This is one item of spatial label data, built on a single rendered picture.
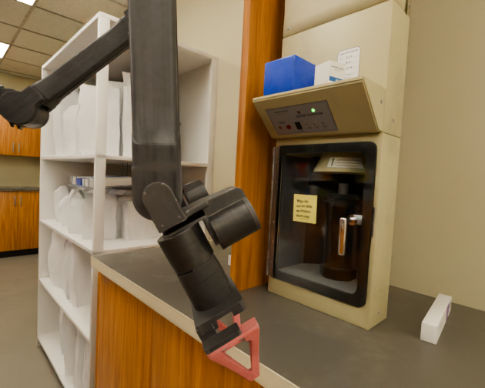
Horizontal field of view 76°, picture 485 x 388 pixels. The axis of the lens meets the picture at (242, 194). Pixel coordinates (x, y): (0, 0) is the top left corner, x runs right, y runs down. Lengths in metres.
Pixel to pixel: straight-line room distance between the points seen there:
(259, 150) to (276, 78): 0.23
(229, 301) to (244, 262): 0.58
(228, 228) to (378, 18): 0.66
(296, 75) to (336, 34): 0.16
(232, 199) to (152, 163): 0.11
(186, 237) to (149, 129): 0.13
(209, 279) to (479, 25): 1.12
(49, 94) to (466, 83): 1.19
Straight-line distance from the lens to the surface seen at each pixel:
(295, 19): 1.04
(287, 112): 0.85
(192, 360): 0.91
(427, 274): 1.24
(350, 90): 0.74
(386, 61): 0.84
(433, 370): 0.78
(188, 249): 0.39
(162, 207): 0.37
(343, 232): 0.76
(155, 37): 0.41
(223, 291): 0.42
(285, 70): 0.85
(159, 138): 0.38
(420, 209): 1.21
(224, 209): 0.40
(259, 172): 0.99
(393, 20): 0.88
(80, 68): 0.94
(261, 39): 1.05
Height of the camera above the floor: 1.29
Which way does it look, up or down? 3 degrees down
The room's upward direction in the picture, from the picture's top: 3 degrees clockwise
